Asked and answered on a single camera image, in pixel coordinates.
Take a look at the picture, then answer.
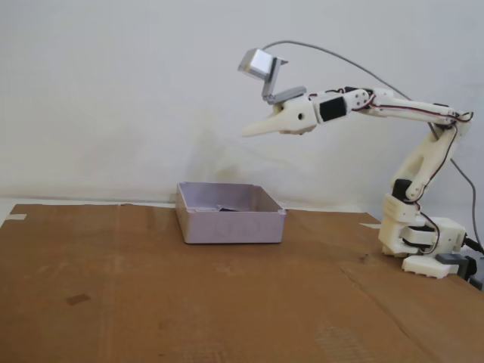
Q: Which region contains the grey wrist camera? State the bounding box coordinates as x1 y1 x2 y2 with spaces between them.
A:
260 56 307 106

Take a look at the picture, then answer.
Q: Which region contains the grey plastic box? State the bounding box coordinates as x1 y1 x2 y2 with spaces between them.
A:
175 181 287 246

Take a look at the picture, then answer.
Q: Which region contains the grey webcam cable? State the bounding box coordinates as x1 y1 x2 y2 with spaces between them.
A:
262 39 484 291

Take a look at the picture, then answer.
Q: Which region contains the brown cardboard sheet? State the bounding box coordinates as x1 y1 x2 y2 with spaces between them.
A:
0 203 484 363

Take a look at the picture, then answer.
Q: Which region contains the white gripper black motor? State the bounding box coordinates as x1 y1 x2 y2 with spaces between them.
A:
240 96 351 138

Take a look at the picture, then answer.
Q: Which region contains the grey table clamp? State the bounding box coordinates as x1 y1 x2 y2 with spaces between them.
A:
436 253 480 283

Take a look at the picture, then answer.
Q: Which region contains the black power cable plug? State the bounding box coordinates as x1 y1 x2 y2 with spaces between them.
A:
463 236 484 255

